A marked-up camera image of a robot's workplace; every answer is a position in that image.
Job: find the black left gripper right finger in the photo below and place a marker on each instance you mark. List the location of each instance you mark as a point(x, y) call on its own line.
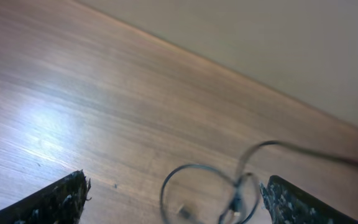
point(288, 204)

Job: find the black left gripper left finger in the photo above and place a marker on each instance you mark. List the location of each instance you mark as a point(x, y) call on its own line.
point(60, 202)

